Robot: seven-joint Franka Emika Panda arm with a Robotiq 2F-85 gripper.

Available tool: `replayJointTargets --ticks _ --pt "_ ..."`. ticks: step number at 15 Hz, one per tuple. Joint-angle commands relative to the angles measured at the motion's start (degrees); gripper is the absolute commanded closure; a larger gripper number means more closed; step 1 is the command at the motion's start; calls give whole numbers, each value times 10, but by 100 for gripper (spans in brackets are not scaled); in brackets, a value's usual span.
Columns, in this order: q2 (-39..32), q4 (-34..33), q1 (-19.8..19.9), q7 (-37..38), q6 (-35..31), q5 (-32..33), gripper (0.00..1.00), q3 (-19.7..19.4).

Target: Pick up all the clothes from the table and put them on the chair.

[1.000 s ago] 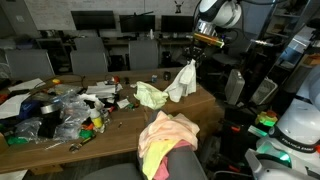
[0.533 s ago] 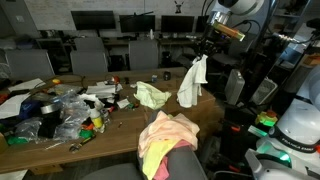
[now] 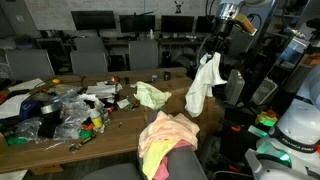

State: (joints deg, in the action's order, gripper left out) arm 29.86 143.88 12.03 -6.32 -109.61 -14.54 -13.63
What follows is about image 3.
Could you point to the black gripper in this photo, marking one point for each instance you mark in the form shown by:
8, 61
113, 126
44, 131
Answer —
219, 41

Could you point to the white terry towel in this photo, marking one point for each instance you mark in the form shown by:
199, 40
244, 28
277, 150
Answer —
203, 86

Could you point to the pale green towel cloth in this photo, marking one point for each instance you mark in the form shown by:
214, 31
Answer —
151, 95

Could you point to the peach shirt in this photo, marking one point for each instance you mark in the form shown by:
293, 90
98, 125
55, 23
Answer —
170, 130

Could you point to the bright yellow microfibre cloth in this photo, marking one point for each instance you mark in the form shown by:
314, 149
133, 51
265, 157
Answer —
156, 153

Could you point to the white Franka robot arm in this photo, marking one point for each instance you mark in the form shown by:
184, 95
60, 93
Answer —
300, 123

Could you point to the white tower heater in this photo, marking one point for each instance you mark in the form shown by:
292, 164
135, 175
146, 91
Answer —
234, 86

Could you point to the black round object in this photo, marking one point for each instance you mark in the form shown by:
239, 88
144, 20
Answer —
166, 75

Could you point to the large brown cardboard box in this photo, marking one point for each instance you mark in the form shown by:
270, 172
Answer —
176, 100

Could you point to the white grille heater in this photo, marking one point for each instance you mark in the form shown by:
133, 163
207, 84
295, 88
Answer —
264, 91

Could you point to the metal shelf rack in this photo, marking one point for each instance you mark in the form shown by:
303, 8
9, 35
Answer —
283, 20

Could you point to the emergency stop button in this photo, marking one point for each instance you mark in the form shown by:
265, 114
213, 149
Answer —
266, 119

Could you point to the small black object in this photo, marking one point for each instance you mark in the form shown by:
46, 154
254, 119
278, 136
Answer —
126, 80

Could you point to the red ball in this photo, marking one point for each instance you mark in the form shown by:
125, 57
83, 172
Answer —
115, 79

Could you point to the small white card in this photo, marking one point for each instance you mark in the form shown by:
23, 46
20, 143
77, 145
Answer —
123, 103

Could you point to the small screw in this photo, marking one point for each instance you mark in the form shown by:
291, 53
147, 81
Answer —
120, 125

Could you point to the white paper stack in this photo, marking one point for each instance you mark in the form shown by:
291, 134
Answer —
101, 89

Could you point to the large black monitor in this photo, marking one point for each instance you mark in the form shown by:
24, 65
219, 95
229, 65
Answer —
93, 20

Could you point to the white bottle yellow label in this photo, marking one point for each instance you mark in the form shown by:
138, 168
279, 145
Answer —
96, 120

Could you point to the orange plastic item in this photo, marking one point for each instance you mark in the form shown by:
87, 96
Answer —
88, 126

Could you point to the green plastic item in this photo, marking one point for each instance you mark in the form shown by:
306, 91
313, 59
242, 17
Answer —
86, 133

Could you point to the clear plastic bag pile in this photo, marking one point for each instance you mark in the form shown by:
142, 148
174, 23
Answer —
66, 113

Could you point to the adjustable wrench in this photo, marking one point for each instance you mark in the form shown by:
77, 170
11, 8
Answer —
81, 142

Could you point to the silver tape roll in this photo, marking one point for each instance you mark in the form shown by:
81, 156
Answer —
50, 108

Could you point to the white paper sheet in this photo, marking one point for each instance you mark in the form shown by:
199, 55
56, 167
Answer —
26, 85
13, 106

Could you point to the blue bag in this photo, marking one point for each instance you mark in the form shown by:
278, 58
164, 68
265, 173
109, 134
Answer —
29, 110

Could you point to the green plastic bag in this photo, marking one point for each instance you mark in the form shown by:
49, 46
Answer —
16, 140

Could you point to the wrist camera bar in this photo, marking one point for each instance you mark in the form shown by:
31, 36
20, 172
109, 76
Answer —
246, 24

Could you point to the black camera on stand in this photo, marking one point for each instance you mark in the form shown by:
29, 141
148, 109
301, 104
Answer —
314, 26

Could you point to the wall whiteboard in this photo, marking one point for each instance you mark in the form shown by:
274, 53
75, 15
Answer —
50, 13

